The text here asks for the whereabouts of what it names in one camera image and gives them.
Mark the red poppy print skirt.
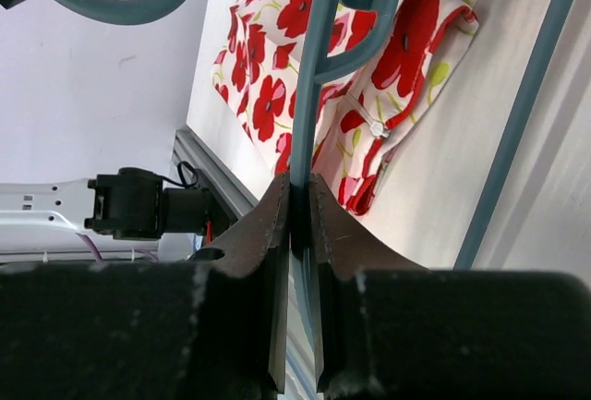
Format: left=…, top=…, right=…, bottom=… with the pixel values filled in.
left=211, top=0, right=502, bottom=217

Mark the aluminium mounting rail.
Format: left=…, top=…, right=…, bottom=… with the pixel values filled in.
left=173, top=127, right=323, bottom=399

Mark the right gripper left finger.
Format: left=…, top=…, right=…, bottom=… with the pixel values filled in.
left=1, top=174, right=290, bottom=399

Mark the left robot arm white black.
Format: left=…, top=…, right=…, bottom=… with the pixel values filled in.
left=1, top=0, right=207, bottom=260

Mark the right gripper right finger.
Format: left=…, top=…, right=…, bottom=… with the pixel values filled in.
left=309, top=176, right=590, bottom=399

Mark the teal hanger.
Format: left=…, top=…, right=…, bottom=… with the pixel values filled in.
left=8, top=0, right=591, bottom=392

